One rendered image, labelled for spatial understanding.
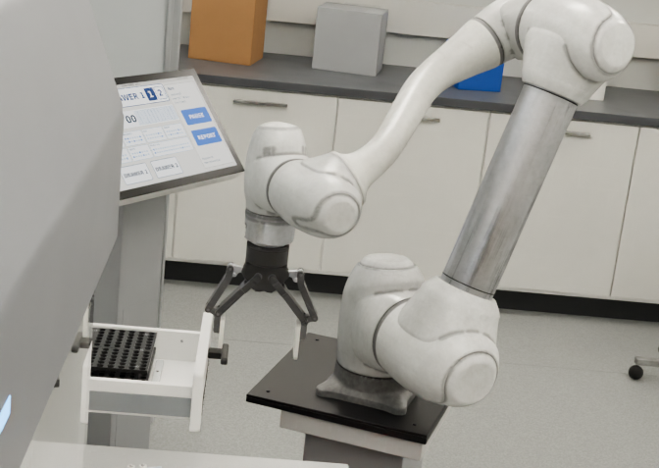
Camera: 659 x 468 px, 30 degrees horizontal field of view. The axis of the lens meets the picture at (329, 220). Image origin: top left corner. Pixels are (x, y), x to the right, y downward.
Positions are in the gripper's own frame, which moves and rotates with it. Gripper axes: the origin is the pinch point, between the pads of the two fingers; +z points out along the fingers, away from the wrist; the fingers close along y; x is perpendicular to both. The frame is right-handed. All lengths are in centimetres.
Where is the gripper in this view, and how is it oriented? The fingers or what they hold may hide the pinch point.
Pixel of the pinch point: (258, 347)
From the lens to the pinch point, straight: 223.8
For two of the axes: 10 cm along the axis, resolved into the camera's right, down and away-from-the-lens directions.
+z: -1.0, 9.5, 2.8
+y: -9.9, -0.9, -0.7
